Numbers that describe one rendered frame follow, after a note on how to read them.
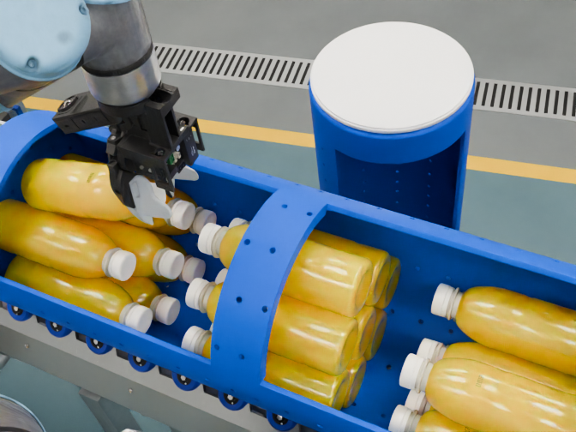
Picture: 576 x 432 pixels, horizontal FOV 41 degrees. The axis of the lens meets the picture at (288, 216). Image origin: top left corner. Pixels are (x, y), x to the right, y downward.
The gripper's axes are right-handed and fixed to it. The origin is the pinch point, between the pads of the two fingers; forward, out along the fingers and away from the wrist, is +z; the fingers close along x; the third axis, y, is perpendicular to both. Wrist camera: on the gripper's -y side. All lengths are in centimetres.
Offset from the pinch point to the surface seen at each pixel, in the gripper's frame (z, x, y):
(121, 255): 7.3, -4.8, -4.1
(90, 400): 60, -9, -25
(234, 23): 121, 168, -100
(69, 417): 121, 1, -61
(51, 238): 6.2, -6.8, -13.7
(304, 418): 11.7, -14.2, 26.5
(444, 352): 12.1, 0.4, 38.3
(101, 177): -2.3, -0.5, -6.9
